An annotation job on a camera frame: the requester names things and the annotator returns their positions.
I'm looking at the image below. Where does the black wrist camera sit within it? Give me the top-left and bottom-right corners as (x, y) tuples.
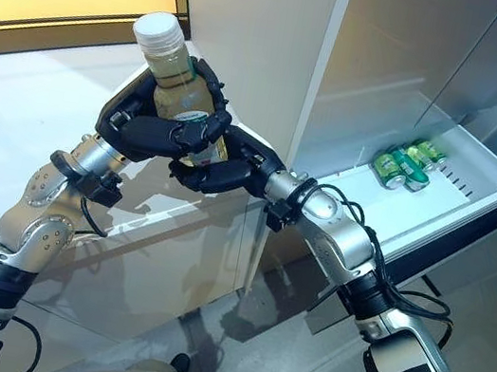
(80, 169), (126, 209)
(264, 198), (297, 239)

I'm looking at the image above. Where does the white counter cabinet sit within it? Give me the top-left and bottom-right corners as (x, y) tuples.
(0, 2), (297, 372)

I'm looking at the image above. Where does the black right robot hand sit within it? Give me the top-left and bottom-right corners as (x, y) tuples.
(164, 114), (293, 207)

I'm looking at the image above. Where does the light green drink can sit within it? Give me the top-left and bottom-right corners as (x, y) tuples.
(403, 137), (450, 176)
(370, 149), (412, 194)

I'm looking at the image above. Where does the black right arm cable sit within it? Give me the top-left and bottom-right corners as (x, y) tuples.
(277, 178), (474, 352)

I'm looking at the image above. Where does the white tall cabinet panel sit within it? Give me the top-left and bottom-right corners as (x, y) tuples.
(127, 0), (355, 302)

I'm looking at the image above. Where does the black left robot foot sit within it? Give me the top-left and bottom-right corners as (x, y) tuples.
(170, 350), (193, 372)

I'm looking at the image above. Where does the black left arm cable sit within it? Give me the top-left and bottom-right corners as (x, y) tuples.
(4, 189), (115, 372)

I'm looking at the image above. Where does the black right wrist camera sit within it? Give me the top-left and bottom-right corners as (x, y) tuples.
(264, 198), (297, 239)

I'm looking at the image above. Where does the white fridge drawer dark front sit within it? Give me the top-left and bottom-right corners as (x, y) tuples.
(276, 97), (497, 307)

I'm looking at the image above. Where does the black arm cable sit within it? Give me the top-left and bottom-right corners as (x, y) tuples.
(277, 178), (474, 352)
(4, 189), (115, 372)

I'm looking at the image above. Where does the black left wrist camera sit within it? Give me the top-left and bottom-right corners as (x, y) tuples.
(80, 169), (126, 209)

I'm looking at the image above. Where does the dark green drink can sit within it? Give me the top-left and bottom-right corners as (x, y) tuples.
(383, 145), (436, 193)

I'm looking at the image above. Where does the yellow drink bottle white cap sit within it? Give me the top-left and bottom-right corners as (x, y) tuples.
(111, 7), (253, 175)

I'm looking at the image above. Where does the stainless steel fridge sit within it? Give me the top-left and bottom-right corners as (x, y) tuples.
(304, 0), (497, 207)

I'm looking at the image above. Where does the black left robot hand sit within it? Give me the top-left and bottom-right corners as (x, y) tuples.
(92, 42), (245, 178)

